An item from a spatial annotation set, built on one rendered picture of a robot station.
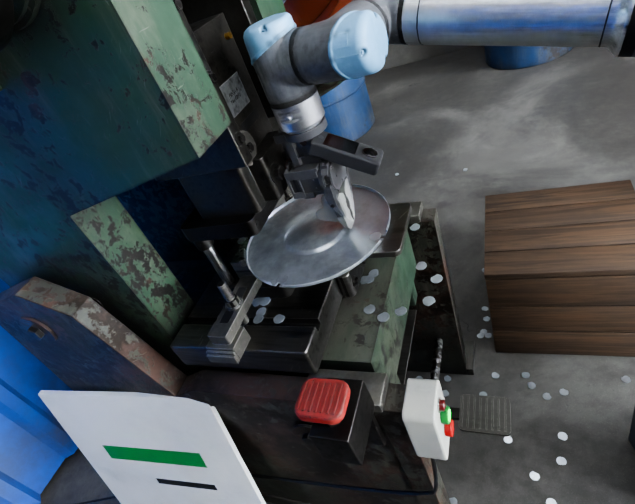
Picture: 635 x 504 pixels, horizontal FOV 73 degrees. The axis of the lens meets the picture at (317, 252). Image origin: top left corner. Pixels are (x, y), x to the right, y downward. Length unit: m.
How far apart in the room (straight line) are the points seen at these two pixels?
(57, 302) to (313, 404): 0.54
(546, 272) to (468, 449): 0.53
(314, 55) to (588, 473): 1.15
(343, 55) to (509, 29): 0.21
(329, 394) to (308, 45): 0.45
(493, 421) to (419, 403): 0.52
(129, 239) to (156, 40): 0.42
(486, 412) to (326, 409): 0.70
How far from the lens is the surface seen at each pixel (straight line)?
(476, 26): 0.65
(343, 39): 0.58
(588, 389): 1.47
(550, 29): 0.64
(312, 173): 0.71
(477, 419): 1.23
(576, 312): 1.38
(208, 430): 1.02
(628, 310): 1.39
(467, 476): 1.34
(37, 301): 0.94
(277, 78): 0.65
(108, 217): 0.84
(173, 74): 0.56
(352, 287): 0.85
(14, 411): 1.85
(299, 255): 0.79
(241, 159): 0.66
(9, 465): 1.93
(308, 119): 0.67
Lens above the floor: 1.24
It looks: 36 degrees down
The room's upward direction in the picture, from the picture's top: 24 degrees counter-clockwise
